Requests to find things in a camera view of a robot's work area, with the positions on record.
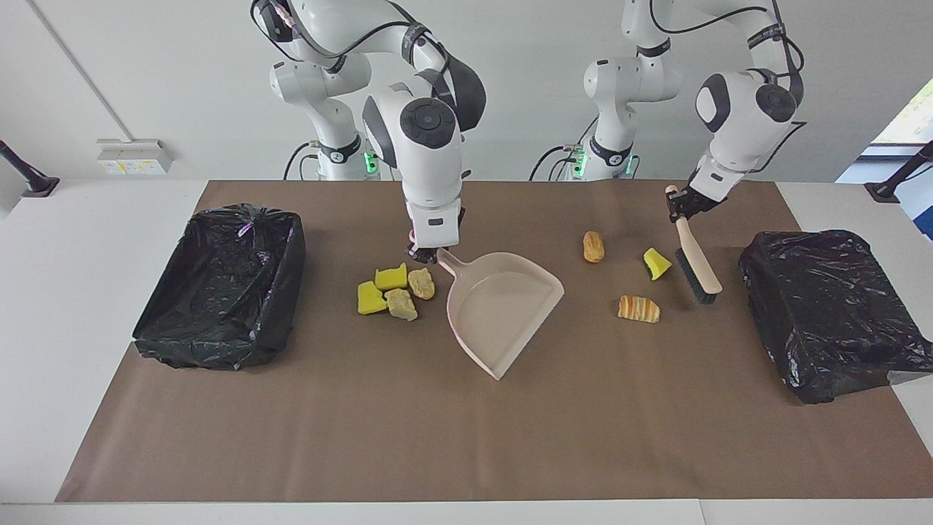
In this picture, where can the pink plastic dustpan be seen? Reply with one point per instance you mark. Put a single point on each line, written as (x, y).
(503, 306)

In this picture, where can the square yellow sponge piece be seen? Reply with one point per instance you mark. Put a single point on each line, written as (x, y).
(370, 300)

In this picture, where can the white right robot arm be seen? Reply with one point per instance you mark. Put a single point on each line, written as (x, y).
(430, 146)

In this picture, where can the brown bread roll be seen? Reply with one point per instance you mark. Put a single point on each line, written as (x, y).
(593, 246)

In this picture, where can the striped croissant bread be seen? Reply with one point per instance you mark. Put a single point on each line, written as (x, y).
(638, 309)

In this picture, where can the flat-topped bin with black bag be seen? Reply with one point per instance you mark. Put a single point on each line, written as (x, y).
(824, 313)

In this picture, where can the beige hand brush black bristles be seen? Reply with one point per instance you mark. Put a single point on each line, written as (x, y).
(698, 262)

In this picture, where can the notched yellow sponge piece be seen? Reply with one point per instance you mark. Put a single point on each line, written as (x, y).
(391, 278)

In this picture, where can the beige trash lump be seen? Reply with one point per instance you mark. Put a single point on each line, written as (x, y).
(421, 284)
(401, 305)

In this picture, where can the white wall outlet box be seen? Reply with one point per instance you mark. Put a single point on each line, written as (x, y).
(135, 157)

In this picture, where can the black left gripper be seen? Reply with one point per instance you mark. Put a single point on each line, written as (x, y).
(692, 203)

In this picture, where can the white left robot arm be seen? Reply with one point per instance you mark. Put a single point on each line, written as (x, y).
(736, 109)

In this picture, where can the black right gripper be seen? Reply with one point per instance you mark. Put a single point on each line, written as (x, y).
(423, 254)

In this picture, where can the black camera stand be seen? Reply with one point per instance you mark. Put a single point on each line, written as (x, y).
(885, 191)
(36, 186)

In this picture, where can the brown table mat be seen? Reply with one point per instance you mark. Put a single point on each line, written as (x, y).
(466, 467)

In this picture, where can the bright window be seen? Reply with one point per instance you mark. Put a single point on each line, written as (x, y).
(915, 120)

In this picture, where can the yellow sponge wedge green backing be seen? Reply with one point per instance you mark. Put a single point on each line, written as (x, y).
(656, 265)

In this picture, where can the open bin with black bag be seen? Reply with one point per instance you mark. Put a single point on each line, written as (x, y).
(219, 292)

